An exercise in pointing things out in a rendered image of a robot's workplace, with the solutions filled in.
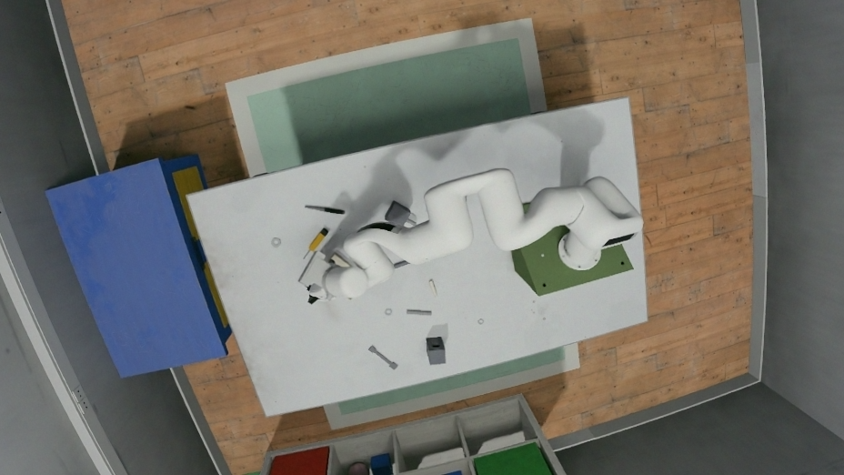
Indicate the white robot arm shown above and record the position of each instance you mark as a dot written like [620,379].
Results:
[449,228]

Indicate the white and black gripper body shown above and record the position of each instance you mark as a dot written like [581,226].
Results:
[317,291]

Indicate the beige open rectangular tray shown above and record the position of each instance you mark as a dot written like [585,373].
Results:
[340,261]

